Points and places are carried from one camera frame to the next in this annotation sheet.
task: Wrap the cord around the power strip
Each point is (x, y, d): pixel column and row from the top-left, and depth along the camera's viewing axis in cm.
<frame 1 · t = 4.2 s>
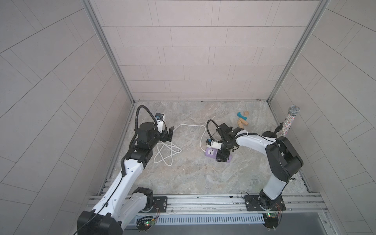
left hand: (168, 123, 78), fingers open
right hand: (219, 152, 90), fingers open
glitter microphone on black stand: (284, 127, 79), point 21 cm above the table
teal toy block: (239, 115, 110), on the table
tan wooden block: (246, 113, 110), on the table
long tan wooden block: (244, 121, 105), point 2 cm above the table

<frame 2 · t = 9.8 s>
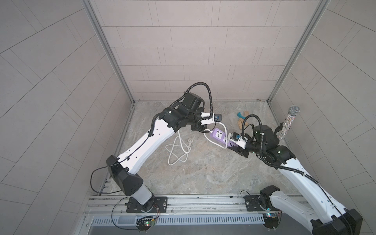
left hand: (209, 115, 71), fingers closed
right hand: (231, 141, 75), fingers open
purple power strip: (220, 136, 69), point 26 cm above the table
the other named things where they were.

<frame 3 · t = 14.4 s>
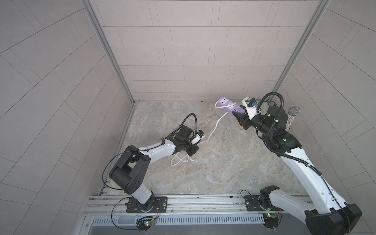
left hand: (199, 146, 89), fingers closed
right hand: (237, 108, 69), fingers open
purple power strip: (223, 101, 75), point 32 cm above the table
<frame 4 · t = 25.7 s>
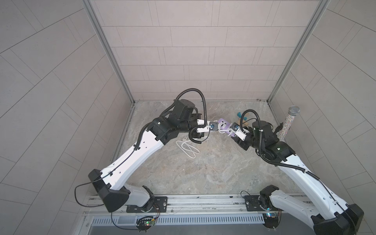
left hand: (211, 122, 65), fingers closed
right hand: (235, 131, 76), fingers open
purple power strip: (224, 125, 75), point 24 cm above the table
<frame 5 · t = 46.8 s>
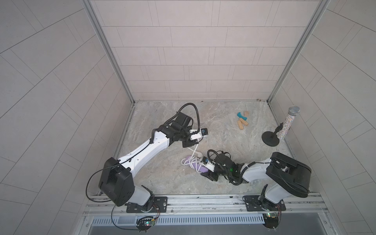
left hand: (198, 136, 80), fingers closed
right hand: (204, 170, 85), fingers open
purple power strip: (196, 162, 80), point 7 cm above the table
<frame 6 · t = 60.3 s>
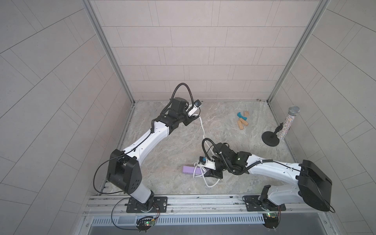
left hand: (193, 109, 83), fingers open
right hand: (205, 171, 77), fingers open
purple power strip: (190, 170, 75), point 9 cm above the table
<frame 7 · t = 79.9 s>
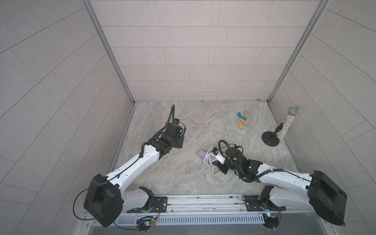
left hand: (179, 136, 84), fingers open
right hand: (214, 160, 82), fingers open
purple power strip: (202, 154, 85), point 5 cm above the table
